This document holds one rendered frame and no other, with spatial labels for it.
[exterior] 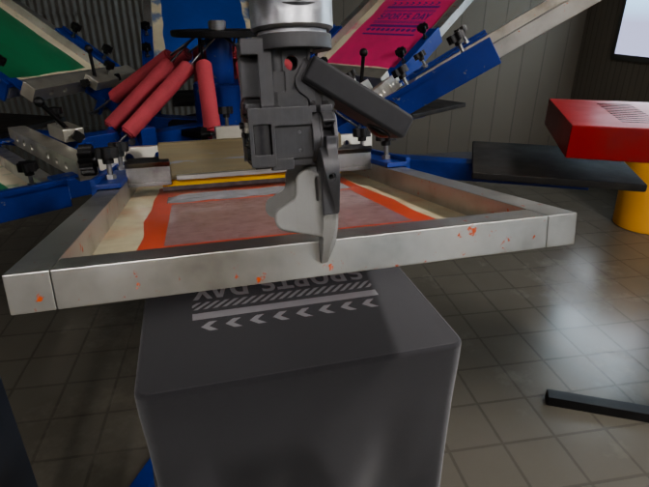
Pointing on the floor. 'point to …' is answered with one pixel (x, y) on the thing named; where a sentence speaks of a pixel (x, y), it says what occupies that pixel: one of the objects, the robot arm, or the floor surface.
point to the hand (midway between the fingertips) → (324, 243)
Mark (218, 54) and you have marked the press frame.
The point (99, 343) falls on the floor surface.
